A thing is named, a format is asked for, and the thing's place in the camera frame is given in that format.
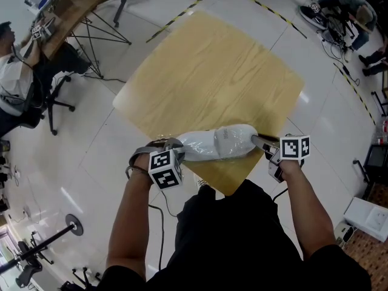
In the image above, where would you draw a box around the wooden desk with black legs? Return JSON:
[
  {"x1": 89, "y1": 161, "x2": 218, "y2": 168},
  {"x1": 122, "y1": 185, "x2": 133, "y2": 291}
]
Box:
[{"x1": 30, "y1": 0, "x2": 133, "y2": 80}]

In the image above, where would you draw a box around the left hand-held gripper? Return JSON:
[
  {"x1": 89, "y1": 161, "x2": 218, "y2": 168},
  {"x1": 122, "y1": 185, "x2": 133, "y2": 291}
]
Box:
[{"x1": 126, "y1": 137, "x2": 185, "y2": 191}]

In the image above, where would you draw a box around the yellow-black floor tape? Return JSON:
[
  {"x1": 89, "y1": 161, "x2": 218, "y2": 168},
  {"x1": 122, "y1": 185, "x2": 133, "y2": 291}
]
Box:
[
  {"x1": 333, "y1": 62, "x2": 376, "y2": 126},
  {"x1": 145, "y1": 0, "x2": 307, "y2": 44}
]

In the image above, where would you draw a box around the black floor cable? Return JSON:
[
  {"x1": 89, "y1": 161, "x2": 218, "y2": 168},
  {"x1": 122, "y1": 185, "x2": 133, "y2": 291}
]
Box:
[{"x1": 148, "y1": 189, "x2": 178, "y2": 272}]

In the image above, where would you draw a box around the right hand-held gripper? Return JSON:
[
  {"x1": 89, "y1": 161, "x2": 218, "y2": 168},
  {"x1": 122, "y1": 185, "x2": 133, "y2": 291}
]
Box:
[{"x1": 250, "y1": 135, "x2": 312, "y2": 184}]

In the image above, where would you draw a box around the white cardboard box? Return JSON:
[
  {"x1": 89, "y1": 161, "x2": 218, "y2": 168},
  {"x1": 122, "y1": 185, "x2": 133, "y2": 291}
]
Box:
[{"x1": 344, "y1": 197, "x2": 388, "y2": 242}]

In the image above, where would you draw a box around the black office chair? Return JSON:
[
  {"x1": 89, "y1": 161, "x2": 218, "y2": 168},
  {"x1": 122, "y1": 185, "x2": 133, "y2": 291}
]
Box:
[{"x1": 0, "y1": 74, "x2": 76, "y2": 136}]

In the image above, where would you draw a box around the small white device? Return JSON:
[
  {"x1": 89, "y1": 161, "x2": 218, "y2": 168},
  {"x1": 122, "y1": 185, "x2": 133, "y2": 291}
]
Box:
[{"x1": 335, "y1": 222, "x2": 355, "y2": 248}]

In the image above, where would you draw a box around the person's black clothing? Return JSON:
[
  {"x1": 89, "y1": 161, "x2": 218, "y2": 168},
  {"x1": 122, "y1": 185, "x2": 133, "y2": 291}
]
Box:
[{"x1": 101, "y1": 179, "x2": 372, "y2": 291}]

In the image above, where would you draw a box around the black stanchion post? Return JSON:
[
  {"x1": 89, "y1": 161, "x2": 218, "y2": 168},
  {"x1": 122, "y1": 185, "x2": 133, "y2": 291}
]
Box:
[{"x1": 0, "y1": 213, "x2": 84, "y2": 269}]

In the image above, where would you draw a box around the person's left forearm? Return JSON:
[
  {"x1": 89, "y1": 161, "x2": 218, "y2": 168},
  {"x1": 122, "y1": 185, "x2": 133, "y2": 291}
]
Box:
[{"x1": 105, "y1": 159, "x2": 158, "y2": 281}]

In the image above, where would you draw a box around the person's white shoe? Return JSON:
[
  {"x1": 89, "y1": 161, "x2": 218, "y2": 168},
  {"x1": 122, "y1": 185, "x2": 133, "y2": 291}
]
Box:
[{"x1": 193, "y1": 173, "x2": 218, "y2": 193}]

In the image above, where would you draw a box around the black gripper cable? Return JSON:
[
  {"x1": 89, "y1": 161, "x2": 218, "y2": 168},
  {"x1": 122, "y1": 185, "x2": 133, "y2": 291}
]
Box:
[{"x1": 272, "y1": 188, "x2": 289, "y2": 202}]

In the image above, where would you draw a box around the person's right forearm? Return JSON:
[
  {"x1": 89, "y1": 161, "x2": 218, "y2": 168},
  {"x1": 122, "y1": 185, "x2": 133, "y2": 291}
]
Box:
[{"x1": 280, "y1": 159, "x2": 337, "y2": 260}]

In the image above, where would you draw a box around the black metal stand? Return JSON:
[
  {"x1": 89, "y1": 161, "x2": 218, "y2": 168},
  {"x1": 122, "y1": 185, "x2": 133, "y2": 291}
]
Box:
[{"x1": 353, "y1": 145, "x2": 388, "y2": 199}]

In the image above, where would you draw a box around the round floor device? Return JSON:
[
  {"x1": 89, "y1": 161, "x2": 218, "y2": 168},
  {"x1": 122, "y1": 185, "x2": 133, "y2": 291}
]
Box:
[{"x1": 299, "y1": 3, "x2": 328, "y2": 30}]

